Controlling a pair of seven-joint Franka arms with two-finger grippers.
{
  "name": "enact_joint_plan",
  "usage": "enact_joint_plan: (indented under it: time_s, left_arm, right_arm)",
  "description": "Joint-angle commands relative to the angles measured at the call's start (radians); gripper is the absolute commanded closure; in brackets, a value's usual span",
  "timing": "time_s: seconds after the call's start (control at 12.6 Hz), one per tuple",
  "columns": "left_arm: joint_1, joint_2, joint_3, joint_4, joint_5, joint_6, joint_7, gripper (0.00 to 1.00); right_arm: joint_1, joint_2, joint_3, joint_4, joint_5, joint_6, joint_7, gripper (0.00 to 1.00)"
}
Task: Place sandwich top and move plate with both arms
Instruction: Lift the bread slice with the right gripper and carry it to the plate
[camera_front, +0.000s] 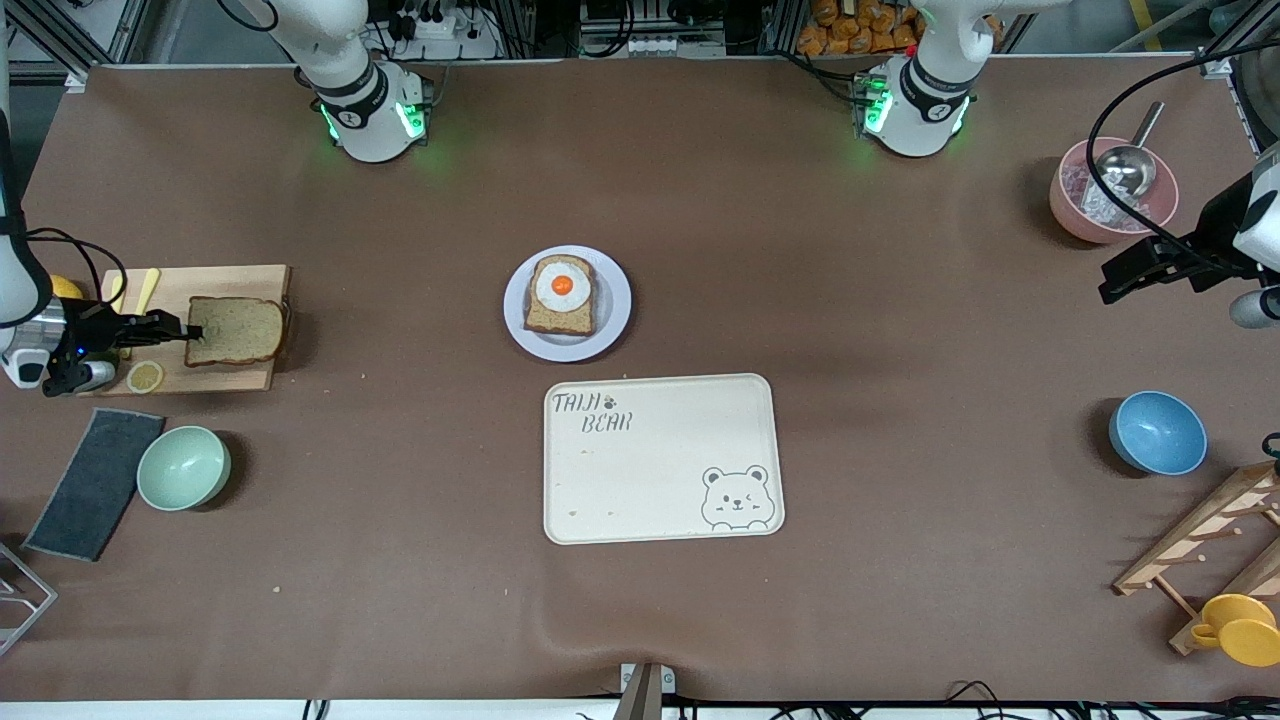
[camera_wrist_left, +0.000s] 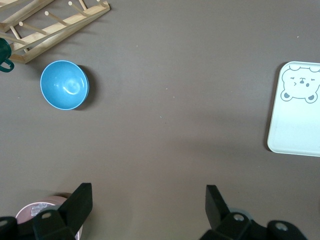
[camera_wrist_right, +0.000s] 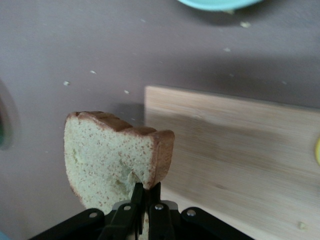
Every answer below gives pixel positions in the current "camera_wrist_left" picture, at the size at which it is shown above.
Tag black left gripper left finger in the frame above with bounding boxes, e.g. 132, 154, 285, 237
0, 182, 94, 240

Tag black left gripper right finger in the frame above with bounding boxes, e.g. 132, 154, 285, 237
198, 184, 308, 240

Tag clear ice cubes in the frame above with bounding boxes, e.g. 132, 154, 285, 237
31, 201, 56, 216

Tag pink bowl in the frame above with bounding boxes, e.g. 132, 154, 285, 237
14, 195, 84, 240

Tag cream bear print tray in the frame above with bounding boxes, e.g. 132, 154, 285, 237
266, 61, 320, 158

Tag blue bowl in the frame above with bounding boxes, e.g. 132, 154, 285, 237
39, 59, 90, 111

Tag dark green mug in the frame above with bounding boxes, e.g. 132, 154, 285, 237
0, 37, 15, 74

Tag wooden peg drying rack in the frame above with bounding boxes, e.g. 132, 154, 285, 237
0, 0, 111, 65

